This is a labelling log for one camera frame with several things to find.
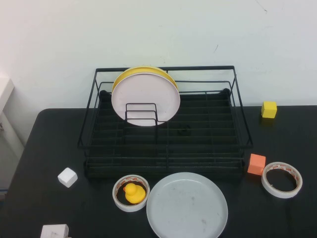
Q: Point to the light grey plate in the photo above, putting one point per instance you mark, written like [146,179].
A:
[185,205]

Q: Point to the pale pink plate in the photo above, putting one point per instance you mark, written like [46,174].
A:
[146,91]

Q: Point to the yellow plate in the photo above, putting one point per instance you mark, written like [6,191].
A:
[138,70]

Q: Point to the yellow rubber duck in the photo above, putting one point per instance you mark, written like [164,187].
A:
[133,194]

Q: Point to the white tape roll red print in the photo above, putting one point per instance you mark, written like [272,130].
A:
[280,194]
[128,207]

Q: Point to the orange cube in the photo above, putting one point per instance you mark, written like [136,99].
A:
[256,164]

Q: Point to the white cube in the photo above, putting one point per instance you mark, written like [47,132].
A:
[67,177]

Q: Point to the yellow cube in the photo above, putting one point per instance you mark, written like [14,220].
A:
[268,110]

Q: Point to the white rectangular block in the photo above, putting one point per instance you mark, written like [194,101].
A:
[53,231]

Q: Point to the white cabinet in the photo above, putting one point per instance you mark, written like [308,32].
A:
[6,91]

